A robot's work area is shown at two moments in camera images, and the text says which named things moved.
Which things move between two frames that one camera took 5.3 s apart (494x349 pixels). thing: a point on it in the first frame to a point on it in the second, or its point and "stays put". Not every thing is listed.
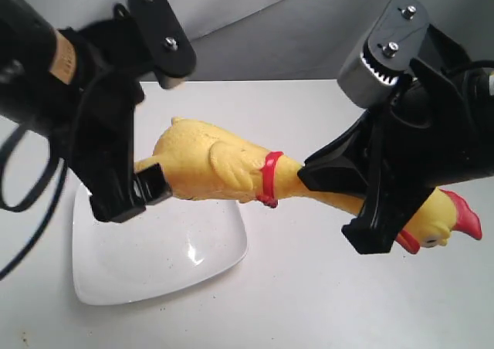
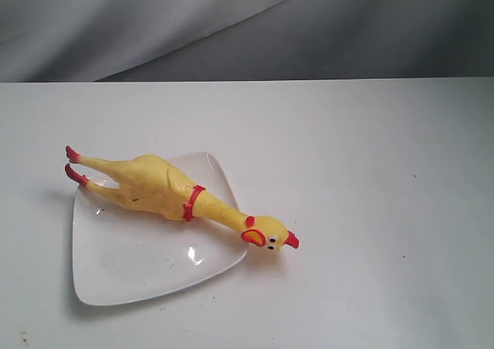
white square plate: (174, 242) stays put
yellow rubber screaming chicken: (202, 163) to (150, 184)
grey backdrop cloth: (261, 29) stays put
